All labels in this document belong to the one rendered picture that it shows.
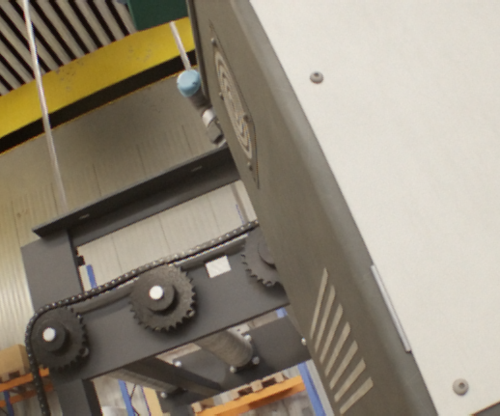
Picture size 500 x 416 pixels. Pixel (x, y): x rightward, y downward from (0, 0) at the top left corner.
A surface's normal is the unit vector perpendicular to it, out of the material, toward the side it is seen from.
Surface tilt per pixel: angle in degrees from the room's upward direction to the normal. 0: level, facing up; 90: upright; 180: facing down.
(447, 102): 90
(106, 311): 90
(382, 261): 90
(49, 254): 90
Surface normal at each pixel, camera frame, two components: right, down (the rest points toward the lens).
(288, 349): -0.16, -0.35
